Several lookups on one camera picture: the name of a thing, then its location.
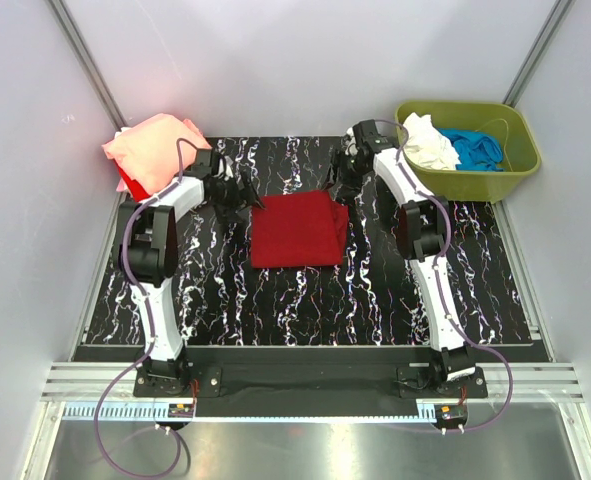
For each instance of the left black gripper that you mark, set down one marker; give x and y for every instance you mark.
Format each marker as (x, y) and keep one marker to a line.
(241, 199)

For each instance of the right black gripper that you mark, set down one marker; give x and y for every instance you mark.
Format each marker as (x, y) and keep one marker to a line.
(350, 187)

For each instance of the dark red t-shirt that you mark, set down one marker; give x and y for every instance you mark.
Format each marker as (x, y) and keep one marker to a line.
(306, 229)

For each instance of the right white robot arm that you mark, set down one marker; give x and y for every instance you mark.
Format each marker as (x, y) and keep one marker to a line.
(423, 239)

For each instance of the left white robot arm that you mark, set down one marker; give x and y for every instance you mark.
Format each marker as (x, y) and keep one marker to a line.
(146, 251)

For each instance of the crumpled white t-shirt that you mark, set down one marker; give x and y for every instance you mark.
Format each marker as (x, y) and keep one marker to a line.
(427, 147)

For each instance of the folded red t-shirt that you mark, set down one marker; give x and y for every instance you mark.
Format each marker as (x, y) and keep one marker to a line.
(131, 186)

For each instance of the folded peach t-shirt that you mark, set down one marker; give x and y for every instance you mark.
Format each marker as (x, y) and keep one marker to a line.
(150, 150)

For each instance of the folded pink t-shirt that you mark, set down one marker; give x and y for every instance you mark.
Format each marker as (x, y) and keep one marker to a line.
(192, 125)

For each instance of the olive green plastic bin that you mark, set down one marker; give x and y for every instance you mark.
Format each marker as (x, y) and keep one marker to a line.
(520, 156)

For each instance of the crumpled blue t-shirt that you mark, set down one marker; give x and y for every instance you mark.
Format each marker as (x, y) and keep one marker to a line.
(477, 151)

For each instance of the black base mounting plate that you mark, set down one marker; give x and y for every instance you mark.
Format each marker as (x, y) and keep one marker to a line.
(292, 384)

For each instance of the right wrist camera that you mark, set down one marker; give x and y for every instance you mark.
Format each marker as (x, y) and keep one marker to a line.
(365, 137)

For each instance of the left aluminium frame post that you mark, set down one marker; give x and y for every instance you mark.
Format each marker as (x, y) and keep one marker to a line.
(74, 37)

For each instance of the aluminium frame post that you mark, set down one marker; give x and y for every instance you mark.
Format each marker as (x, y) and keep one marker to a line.
(543, 40)
(74, 37)

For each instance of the right aluminium frame post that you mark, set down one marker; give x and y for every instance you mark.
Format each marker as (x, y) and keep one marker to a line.
(543, 40)

